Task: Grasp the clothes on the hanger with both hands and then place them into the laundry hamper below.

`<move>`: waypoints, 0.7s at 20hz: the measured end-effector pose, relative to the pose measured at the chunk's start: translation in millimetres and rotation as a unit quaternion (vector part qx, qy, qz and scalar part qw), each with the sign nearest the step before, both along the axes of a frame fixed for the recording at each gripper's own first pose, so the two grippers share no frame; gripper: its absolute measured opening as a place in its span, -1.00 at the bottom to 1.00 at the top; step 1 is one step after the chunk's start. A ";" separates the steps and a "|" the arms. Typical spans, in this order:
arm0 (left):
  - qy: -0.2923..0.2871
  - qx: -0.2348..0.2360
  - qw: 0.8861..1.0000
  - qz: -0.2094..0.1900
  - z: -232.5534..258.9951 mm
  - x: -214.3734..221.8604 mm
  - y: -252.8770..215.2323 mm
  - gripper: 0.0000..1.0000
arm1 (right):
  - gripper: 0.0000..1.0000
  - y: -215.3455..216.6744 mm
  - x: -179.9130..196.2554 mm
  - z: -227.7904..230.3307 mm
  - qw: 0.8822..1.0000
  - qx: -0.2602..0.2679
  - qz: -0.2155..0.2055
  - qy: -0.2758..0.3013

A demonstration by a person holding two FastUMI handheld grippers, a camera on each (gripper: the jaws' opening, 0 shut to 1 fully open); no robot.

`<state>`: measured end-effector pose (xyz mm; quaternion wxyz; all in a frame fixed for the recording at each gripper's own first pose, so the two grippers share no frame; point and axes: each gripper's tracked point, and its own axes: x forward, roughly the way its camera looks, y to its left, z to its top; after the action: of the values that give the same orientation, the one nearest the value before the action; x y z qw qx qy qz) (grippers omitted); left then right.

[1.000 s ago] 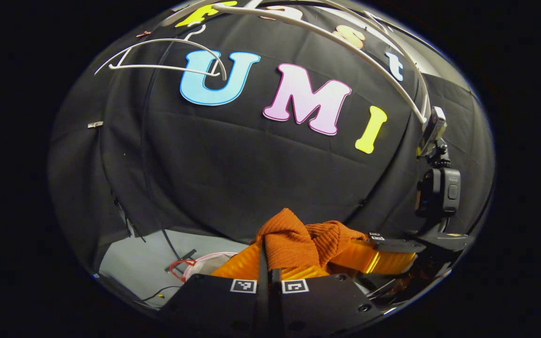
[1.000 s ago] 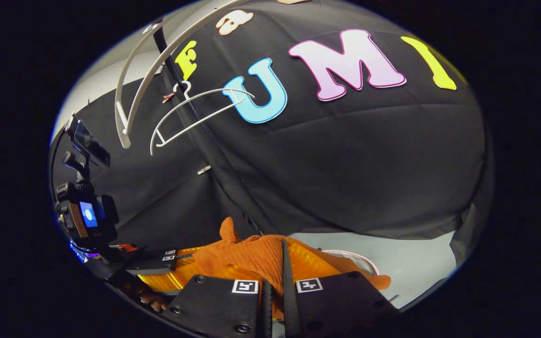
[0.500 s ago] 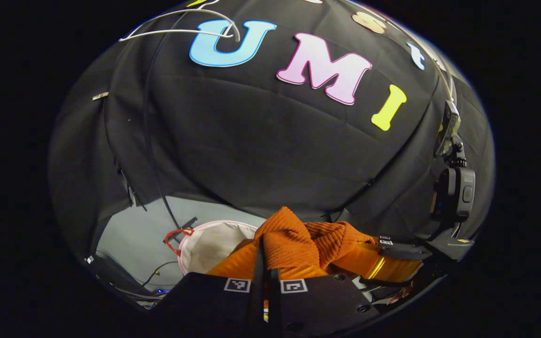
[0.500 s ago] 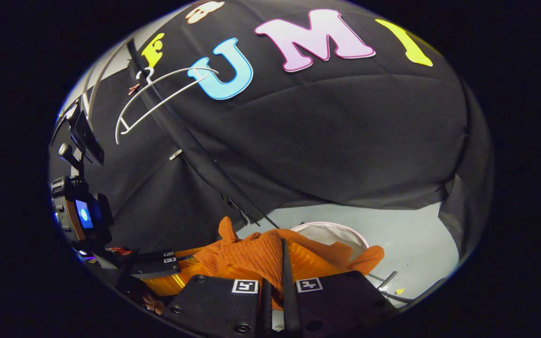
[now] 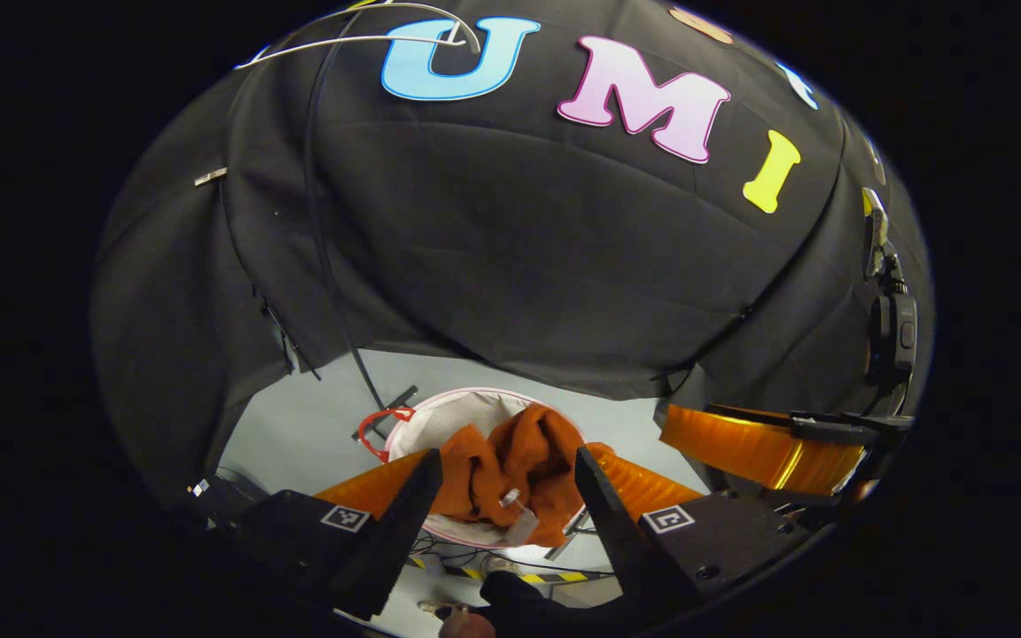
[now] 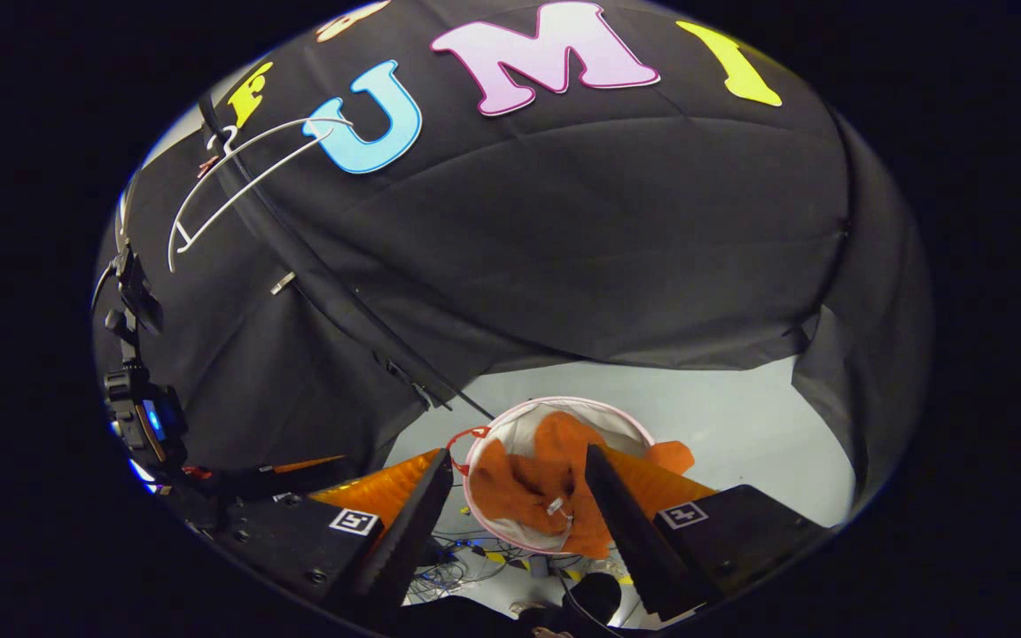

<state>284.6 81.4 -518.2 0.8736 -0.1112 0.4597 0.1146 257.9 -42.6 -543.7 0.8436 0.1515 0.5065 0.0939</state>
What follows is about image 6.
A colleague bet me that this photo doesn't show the white pink laundry hamper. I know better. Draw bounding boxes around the white pink laundry hamper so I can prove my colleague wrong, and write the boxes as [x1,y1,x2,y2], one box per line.
[447,396,658,556]

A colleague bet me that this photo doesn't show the black clothes rail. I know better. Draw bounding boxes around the black clothes rail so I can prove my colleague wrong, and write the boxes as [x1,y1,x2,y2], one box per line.
[196,89,237,147]

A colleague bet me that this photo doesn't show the empty white hanger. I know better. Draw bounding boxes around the empty white hanger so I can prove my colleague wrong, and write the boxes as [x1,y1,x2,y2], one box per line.
[167,115,354,274]

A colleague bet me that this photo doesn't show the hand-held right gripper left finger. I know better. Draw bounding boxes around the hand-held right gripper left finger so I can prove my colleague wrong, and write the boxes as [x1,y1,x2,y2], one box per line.
[214,447,456,621]

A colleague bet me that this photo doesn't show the dark rounded object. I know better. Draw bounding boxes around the dark rounded object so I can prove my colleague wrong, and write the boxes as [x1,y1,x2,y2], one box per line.
[510,572,625,638]

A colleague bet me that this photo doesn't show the black backdrop cloth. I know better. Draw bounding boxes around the black backdrop cloth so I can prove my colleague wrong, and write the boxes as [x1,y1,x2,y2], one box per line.
[94,0,932,497]

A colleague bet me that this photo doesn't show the orange corduroy jacket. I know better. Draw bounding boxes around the orange corduroy jacket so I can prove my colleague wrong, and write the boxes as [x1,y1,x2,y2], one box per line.
[472,410,696,561]

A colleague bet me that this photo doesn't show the tangled thin cables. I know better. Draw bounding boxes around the tangled thin cables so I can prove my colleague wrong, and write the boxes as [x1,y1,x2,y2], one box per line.
[409,527,582,608]

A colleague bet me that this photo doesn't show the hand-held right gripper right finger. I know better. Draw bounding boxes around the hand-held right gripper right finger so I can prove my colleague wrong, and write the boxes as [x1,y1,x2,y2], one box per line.
[583,443,833,623]

